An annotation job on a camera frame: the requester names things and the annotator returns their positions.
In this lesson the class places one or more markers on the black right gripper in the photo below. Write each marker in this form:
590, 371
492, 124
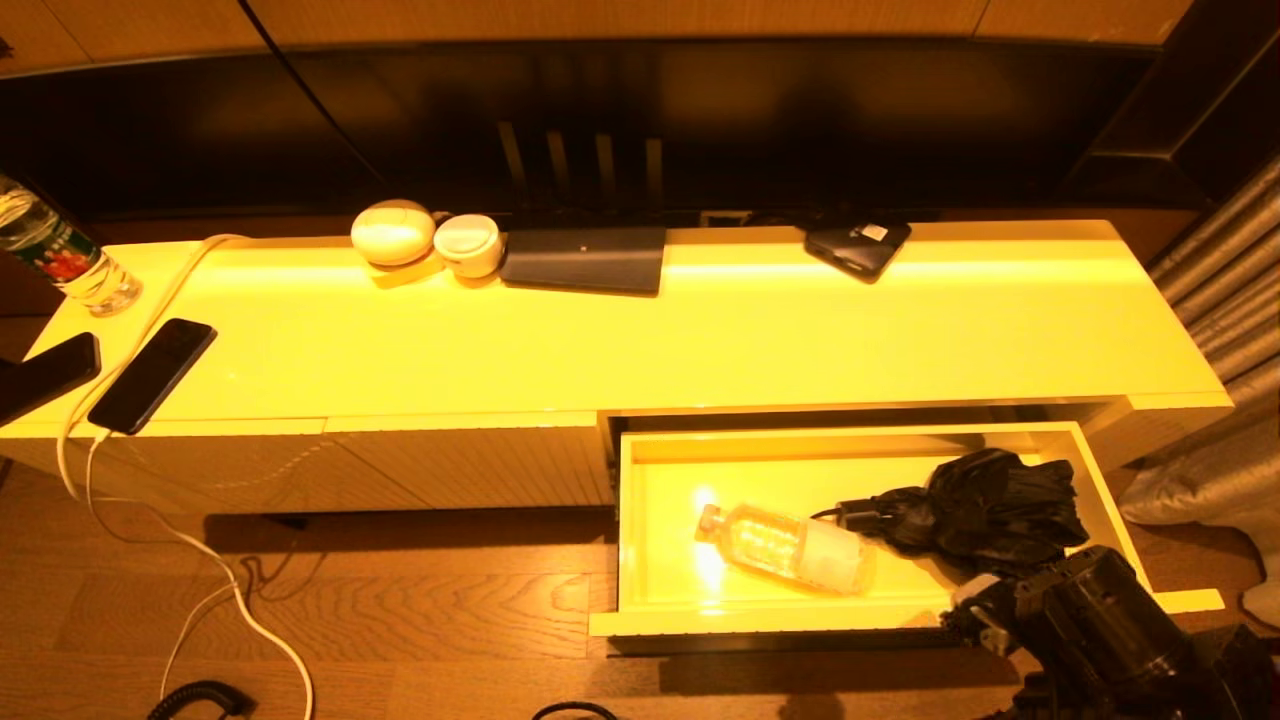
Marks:
1005, 612

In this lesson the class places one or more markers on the black umbrella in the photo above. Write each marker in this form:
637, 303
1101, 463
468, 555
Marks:
1000, 510

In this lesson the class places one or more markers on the clear plastic water bottle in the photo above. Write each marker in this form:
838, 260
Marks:
790, 550

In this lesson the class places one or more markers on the white cabinet drawer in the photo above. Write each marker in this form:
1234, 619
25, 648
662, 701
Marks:
680, 560

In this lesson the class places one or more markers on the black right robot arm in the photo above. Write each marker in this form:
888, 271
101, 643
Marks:
1110, 620

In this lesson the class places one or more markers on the cream ribbed sideboard cabinet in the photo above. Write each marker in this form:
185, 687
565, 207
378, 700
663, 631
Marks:
450, 340

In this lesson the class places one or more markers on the small black stickered device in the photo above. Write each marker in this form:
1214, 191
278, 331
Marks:
860, 250

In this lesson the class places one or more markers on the black television screen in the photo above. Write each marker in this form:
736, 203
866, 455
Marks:
800, 120

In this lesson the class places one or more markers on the dark grey antenna router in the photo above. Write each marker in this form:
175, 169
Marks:
585, 260

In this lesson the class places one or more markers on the white round device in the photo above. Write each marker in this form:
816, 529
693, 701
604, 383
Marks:
468, 244

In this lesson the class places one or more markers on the white oval device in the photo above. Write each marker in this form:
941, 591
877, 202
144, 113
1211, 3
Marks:
392, 234

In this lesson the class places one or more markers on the black smartphone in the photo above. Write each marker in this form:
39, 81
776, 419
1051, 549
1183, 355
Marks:
45, 373
150, 376

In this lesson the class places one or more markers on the water bottle with colourful label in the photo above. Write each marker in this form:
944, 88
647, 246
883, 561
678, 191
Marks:
60, 255

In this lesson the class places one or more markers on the dark wooden wall shelf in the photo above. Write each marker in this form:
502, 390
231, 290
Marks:
1200, 100

